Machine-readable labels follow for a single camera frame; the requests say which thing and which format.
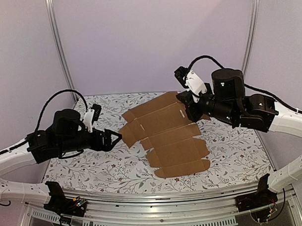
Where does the floral patterned table mat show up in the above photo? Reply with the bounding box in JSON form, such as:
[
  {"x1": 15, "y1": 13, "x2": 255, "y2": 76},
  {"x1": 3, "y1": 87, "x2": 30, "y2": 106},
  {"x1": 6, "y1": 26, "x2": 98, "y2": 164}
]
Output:
[{"x1": 38, "y1": 88, "x2": 275, "y2": 197}]

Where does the brown cardboard box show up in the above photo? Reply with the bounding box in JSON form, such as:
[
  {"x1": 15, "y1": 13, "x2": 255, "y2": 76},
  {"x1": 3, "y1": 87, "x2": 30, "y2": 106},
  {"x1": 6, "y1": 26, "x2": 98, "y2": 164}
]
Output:
[{"x1": 119, "y1": 91, "x2": 210, "y2": 178}]

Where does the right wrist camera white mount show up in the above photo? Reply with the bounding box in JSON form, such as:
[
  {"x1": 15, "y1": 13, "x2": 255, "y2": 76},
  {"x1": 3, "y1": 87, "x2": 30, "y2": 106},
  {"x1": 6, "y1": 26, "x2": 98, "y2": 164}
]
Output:
[{"x1": 174, "y1": 66, "x2": 208, "y2": 103}]

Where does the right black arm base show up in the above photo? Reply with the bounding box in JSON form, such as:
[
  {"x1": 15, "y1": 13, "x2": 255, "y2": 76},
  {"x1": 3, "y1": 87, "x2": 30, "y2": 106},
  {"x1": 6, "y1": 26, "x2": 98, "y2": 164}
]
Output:
[{"x1": 235, "y1": 174, "x2": 278, "y2": 212}]

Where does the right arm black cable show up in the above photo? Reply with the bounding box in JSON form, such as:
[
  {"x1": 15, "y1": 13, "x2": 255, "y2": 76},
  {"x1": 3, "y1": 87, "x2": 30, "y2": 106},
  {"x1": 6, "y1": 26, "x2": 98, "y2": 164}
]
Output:
[{"x1": 187, "y1": 52, "x2": 302, "y2": 121}]

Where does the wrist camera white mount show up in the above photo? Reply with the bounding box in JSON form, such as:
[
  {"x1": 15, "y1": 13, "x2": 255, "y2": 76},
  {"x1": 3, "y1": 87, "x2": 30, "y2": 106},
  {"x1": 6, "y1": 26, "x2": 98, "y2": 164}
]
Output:
[
  {"x1": 174, "y1": 66, "x2": 208, "y2": 103},
  {"x1": 82, "y1": 104, "x2": 102, "y2": 133}
]

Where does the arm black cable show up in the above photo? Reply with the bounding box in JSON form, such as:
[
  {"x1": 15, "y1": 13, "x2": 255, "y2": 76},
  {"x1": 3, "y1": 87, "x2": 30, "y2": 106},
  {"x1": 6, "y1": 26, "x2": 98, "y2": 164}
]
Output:
[
  {"x1": 187, "y1": 52, "x2": 302, "y2": 121},
  {"x1": 32, "y1": 88, "x2": 91, "y2": 160}
]

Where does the left aluminium corner post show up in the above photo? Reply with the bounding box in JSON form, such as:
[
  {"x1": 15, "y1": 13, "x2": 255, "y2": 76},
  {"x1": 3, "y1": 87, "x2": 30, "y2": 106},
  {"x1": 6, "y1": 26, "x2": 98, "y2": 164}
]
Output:
[{"x1": 45, "y1": 0, "x2": 75, "y2": 90}]

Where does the right aluminium corner post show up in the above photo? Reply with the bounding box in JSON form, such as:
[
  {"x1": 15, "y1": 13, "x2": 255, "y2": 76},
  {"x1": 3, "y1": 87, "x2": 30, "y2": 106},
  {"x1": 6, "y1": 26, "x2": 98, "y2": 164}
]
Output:
[{"x1": 241, "y1": 0, "x2": 260, "y2": 76}]

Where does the aluminium front rail frame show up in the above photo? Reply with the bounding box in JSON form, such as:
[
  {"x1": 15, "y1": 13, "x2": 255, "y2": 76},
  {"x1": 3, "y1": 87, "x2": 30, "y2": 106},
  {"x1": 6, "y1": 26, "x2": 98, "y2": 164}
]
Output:
[{"x1": 19, "y1": 182, "x2": 302, "y2": 226}]

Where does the aluminium corner post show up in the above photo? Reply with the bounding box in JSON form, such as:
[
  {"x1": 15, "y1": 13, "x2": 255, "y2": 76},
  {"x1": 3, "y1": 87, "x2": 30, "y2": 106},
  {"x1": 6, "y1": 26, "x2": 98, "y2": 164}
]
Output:
[
  {"x1": 241, "y1": 0, "x2": 260, "y2": 76},
  {"x1": 45, "y1": 0, "x2": 75, "y2": 90}
]

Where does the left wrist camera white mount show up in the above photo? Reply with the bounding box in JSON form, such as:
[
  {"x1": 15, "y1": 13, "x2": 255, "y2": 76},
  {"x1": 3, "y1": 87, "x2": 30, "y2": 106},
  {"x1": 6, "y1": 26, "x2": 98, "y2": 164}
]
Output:
[{"x1": 82, "y1": 104, "x2": 102, "y2": 133}]

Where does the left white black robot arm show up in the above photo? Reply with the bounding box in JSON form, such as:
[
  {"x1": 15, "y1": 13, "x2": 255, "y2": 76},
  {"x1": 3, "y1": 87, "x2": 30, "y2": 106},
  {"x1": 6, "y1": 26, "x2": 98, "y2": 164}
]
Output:
[{"x1": 0, "y1": 109, "x2": 122, "y2": 212}]

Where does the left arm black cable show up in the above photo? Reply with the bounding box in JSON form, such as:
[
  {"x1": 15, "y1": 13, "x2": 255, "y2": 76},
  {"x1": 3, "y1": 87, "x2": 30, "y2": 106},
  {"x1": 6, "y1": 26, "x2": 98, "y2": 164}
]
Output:
[{"x1": 32, "y1": 88, "x2": 91, "y2": 160}]

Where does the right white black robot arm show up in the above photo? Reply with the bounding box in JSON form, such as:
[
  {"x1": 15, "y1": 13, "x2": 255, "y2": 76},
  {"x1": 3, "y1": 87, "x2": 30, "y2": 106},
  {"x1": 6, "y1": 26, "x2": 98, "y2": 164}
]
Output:
[{"x1": 175, "y1": 67, "x2": 302, "y2": 138}]

